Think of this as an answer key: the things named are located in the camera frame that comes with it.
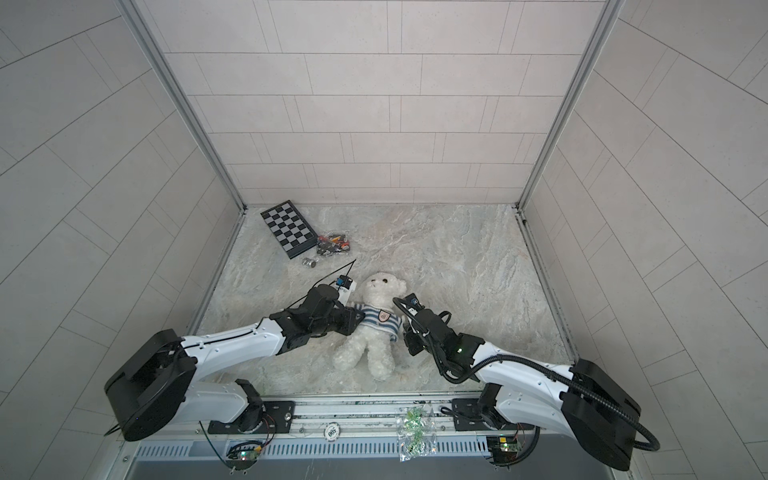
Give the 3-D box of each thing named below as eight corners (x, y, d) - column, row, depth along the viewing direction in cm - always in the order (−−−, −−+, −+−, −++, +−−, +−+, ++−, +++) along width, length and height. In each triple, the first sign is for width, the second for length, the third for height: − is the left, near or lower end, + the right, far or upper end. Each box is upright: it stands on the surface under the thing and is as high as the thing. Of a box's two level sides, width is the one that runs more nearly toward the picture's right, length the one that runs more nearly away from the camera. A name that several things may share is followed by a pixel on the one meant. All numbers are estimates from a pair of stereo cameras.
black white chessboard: (288, 260, 102) (285, 254, 99) (263, 219, 114) (259, 213, 111) (319, 243, 106) (317, 237, 104) (292, 206, 118) (289, 199, 116)
